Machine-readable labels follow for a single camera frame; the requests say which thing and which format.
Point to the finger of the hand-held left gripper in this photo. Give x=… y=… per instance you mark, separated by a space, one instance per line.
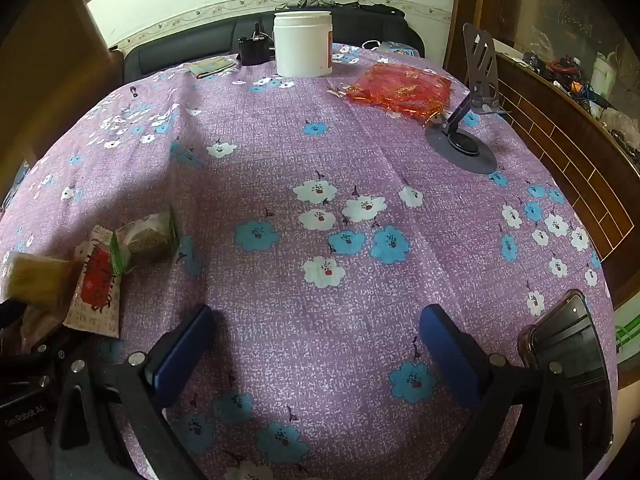
x=52 y=352

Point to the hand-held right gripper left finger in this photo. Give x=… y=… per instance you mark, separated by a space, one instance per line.
x=182 y=347

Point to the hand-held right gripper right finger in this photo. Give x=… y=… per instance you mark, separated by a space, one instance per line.
x=445 y=355

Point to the yellow snack packet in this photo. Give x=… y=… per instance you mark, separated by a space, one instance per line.
x=40 y=277

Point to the white red snack packet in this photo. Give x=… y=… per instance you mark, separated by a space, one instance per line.
x=97 y=280

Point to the green wrapped brown snack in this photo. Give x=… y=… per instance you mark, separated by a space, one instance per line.
x=145 y=242

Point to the smartphone in clear case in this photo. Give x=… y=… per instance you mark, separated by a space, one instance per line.
x=575 y=345

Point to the green white box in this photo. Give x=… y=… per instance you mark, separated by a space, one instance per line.
x=629 y=335

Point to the grey phone stand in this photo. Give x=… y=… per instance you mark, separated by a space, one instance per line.
x=460 y=152

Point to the purple floral tablecloth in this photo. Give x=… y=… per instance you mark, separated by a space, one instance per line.
x=310 y=175

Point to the wooden sideboard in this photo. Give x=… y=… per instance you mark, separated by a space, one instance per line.
x=560 y=135

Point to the red mesh bag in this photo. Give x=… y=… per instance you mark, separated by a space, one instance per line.
x=400 y=90

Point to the green booklet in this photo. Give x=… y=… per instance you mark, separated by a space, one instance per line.
x=212 y=67

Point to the black sofa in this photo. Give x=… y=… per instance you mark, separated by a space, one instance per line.
x=165 y=55

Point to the small black pouch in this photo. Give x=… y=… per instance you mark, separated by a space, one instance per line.
x=252 y=50

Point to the white plastic jug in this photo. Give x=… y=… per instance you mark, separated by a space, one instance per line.
x=605 y=77

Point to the white plastic jar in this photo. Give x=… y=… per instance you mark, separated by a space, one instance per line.
x=302 y=45

